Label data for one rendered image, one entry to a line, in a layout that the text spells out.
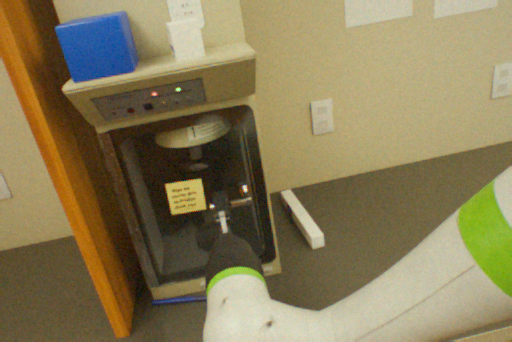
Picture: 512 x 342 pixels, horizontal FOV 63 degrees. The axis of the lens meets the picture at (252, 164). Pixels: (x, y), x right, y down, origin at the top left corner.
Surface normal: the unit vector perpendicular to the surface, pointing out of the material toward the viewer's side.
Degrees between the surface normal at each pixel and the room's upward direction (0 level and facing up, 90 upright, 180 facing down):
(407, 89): 90
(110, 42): 90
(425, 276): 69
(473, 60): 90
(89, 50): 90
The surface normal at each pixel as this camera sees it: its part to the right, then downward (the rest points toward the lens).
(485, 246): -0.88, 0.00
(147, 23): 0.16, 0.41
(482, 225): -0.92, -0.23
